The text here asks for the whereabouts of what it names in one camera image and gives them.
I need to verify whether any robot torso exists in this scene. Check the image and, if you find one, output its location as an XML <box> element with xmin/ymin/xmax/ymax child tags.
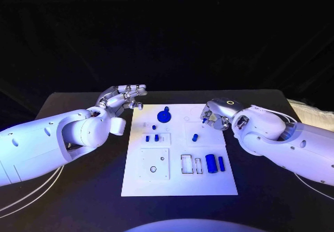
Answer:
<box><xmin>124</xmin><ymin>218</ymin><xmax>268</xmax><ymax>232</ymax></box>

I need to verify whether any white task board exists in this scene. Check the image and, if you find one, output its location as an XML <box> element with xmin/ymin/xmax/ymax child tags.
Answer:
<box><xmin>121</xmin><ymin>103</ymin><xmax>239</xmax><ymax>197</ymax></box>

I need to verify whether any thick blue cylinder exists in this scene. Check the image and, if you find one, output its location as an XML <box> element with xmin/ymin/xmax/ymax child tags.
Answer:
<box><xmin>205</xmin><ymin>154</ymin><xmax>219</xmax><ymax>174</ymax></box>

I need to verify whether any blue gear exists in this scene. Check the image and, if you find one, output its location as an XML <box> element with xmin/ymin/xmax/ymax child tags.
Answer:
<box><xmin>157</xmin><ymin>106</ymin><xmax>173</xmax><ymax>124</ymax></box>

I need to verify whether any white crumpled cloth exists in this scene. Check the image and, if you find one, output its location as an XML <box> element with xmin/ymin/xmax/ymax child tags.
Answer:
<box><xmin>287</xmin><ymin>98</ymin><xmax>334</xmax><ymax>132</ymax></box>

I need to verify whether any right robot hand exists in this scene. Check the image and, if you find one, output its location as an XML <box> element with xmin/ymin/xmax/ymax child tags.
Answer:
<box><xmin>200</xmin><ymin>97</ymin><xmax>246</xmax><ymax>131</ymax></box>

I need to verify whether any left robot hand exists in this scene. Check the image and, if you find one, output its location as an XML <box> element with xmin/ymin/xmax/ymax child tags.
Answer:
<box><xmin>95</xmin><ymin>84</ymin><xmax>147</xmax><ymax>117</ymax></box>

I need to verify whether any white cable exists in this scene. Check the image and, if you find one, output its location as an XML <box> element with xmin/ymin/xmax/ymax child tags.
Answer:
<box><xmin>257</xmin><ymin>106</ymin><xmax>298</xmax><ymax>125</ymax></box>
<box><xmin>0</xmin><ymin>165</ymin><xmax>65</xmax><ymax>218</ymax></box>
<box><xmin>0</xmin><ymin>168</ymin><xmax>59</xmax><ymax>212</ymax></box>
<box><xmin>293</xmin><ymin>172</ymin><xmax>334</xmax><ymax>201</ymax></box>

